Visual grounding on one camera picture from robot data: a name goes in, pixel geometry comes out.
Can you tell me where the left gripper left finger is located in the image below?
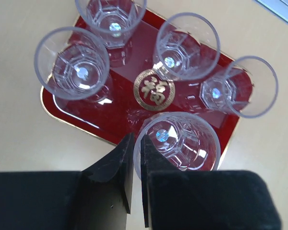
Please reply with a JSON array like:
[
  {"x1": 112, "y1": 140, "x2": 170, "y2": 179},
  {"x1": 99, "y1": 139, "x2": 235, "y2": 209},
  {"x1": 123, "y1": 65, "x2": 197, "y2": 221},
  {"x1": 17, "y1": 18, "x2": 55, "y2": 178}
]
[{"x1": 0, "y1": 133, "x2": 134, "y2": 230}]

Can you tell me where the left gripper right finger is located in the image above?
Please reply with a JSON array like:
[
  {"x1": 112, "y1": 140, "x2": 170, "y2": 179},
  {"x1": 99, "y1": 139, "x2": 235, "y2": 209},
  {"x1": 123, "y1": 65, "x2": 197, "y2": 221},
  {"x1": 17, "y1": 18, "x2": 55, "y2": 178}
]
[{"x1": 140, "y1": 136, "x2": 282, "y2": 230}]

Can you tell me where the cluster front clear glass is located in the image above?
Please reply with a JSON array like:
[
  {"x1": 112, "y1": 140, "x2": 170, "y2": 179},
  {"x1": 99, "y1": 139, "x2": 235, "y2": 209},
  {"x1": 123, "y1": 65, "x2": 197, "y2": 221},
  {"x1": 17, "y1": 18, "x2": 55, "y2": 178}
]
[{"x1": 133, "y1": 112, "x2": 221, "y2": 176}]

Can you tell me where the red lacquer tray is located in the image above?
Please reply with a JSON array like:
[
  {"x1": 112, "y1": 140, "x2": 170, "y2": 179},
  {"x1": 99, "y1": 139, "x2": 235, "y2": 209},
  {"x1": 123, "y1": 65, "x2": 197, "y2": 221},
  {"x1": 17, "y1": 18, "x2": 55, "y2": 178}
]
[{"x1": 40, "y1": 9, "x2": 239, "y2": 156}]

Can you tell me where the aluminium frame rail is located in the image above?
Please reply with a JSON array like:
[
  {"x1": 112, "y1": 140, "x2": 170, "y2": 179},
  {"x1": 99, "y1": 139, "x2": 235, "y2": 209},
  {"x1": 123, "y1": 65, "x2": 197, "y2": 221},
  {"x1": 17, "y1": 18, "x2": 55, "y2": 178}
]
[{"x1": 255, "y1": 0, "x2": 288, "y2": 24}]

